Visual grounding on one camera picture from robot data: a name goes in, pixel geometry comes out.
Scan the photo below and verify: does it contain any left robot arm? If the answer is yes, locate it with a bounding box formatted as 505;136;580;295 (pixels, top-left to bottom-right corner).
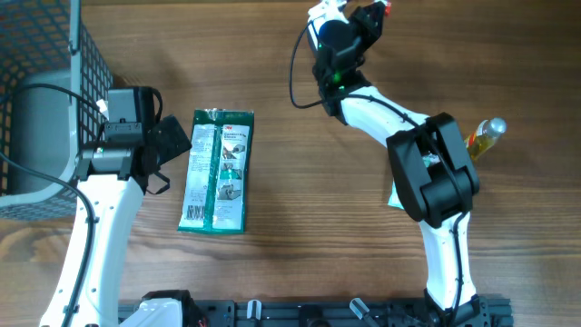
40;86;192;326

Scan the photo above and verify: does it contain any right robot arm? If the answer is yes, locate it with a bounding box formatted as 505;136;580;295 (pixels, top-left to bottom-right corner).
305;1;479;326

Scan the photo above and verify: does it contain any right camera cable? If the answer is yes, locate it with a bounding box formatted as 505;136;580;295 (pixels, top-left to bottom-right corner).
289;20;471;327

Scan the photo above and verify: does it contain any teal snack packet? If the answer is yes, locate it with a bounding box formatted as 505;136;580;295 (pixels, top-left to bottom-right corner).
388;154;440;210

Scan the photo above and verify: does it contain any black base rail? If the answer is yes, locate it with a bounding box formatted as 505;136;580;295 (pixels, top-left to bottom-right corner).
191;296;515;327

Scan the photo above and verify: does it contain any yellow liquid bottle silver cap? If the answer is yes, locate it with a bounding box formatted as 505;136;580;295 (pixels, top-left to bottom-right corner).
465;117;507;161

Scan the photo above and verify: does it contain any camera cable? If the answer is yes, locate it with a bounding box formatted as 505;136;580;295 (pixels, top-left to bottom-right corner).
289;20;471;327
0;83;105;327

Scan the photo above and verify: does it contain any green sponge package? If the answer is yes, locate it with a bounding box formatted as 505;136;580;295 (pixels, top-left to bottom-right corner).
177;108;254;234

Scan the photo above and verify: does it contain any grey plastic mesh basket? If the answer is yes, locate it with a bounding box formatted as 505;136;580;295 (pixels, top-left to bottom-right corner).
1;0;113;221

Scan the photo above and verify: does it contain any left camera cable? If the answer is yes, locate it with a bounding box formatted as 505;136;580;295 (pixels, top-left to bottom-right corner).
0;83;105;327

